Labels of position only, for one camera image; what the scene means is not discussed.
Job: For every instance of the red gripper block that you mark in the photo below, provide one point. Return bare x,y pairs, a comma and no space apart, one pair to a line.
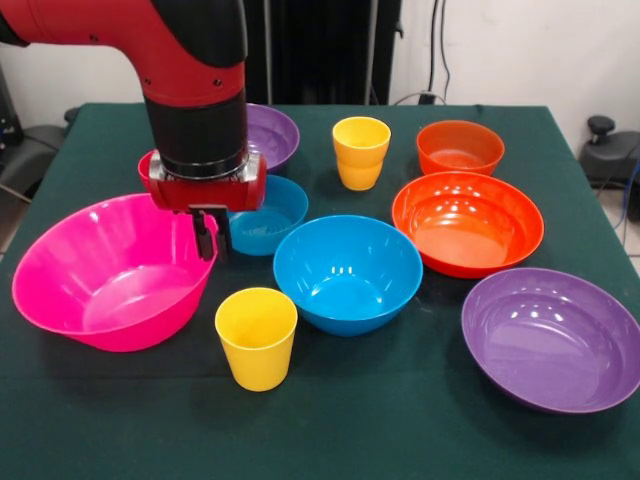
205,194

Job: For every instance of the pink plastic bowl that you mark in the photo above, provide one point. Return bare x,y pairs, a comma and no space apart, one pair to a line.
125,310

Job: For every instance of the small blue plastic bowl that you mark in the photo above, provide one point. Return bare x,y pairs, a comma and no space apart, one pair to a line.
272,230

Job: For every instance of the red plastic cup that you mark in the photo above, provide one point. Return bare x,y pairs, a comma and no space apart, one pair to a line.
144,172

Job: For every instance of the yellow plastic cup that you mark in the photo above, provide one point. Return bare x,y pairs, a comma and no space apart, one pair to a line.
360,150
255,355
360,180

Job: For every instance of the purple plastic bowl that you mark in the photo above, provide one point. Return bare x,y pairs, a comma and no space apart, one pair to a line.
275,135
545,350

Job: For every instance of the large blue plastic bowl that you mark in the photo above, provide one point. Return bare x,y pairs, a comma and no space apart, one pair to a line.
345,295

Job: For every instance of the black round knob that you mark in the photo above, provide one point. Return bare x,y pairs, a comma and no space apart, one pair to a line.
71,115

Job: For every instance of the black padded equipment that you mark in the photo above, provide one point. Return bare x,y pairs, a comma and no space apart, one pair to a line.
35,150

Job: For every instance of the dark green tablecloth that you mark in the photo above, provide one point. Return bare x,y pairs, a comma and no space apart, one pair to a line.
350,435

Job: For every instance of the dark device box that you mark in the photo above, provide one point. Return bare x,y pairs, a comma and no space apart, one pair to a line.
7,125

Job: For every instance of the large orange plastic bowl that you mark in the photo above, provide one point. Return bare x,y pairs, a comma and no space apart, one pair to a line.
465,235

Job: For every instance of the small orange plastic bowl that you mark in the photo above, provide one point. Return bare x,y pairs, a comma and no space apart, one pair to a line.
457,150

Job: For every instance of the black equipment base with knob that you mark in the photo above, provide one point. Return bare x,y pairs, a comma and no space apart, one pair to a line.
612,155

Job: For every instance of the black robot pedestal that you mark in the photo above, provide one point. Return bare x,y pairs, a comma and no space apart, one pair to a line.
325,50

